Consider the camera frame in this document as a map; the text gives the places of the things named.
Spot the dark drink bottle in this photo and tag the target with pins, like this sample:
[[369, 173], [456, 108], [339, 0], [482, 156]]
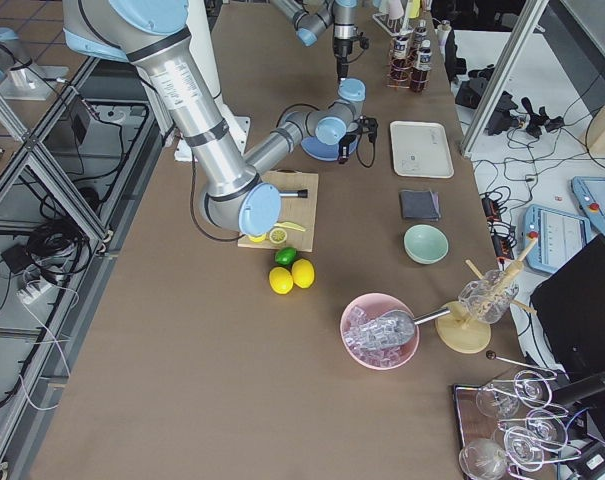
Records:
[[420, 34], [398, 75], [421, 67]]

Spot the yellow plastic knife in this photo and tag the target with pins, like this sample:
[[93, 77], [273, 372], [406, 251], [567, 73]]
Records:
[[291, 226]]

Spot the lemon half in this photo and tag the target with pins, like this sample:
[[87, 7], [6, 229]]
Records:
[[278, 236], [257, 238]]

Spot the pink bowl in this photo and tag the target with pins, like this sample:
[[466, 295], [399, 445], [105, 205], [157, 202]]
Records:
[[375, 304]]

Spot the wooden cutting board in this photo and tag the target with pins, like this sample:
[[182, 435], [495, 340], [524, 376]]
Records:
[[301, 211]]

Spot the steel muddler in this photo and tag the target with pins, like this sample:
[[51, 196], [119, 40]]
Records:
[[302, 193]]

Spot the cream rabbit tray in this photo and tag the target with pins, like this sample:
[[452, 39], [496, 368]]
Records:
[[420, 150]]

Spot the blue teach pendant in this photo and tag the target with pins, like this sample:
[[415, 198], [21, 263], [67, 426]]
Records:
[[590, 194], [561, 235]]

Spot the wine glass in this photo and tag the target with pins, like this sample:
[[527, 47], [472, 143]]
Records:
[[483, 459]]

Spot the copper wire bottle rack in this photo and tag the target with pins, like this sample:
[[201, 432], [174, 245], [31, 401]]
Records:
[[409, 55]]

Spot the wooden cup stand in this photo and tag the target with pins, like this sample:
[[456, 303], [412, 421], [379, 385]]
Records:
[[463, 333]]

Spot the yellow lemon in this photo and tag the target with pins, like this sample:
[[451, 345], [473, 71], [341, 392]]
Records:
[[303, 273], [280, 280]]

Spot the glass mug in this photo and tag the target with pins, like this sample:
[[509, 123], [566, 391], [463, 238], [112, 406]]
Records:
[[485, 300]]

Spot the blue plate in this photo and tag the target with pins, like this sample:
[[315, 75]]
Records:
[[319, 150]]

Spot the black tray with glass rack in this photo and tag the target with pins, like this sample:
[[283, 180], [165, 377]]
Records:
[[541, 427]]

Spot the green lime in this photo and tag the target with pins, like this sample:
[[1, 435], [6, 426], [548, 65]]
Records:
[[286, 256]]

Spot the grey folded cloth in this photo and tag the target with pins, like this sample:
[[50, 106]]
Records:
[[422, 205]]

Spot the ice cubes pile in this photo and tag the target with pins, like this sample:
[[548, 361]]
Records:
[[385, 358]]

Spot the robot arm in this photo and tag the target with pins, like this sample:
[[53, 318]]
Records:
[[154, 37], [339, 15]]

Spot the metal ice scoop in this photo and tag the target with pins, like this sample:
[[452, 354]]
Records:
[[395, 328]]

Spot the green bowl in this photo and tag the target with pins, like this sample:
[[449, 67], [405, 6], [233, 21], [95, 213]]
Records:
[[425, 244]]

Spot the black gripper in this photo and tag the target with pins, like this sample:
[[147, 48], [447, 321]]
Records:
[[344, 148], [341, 46]]

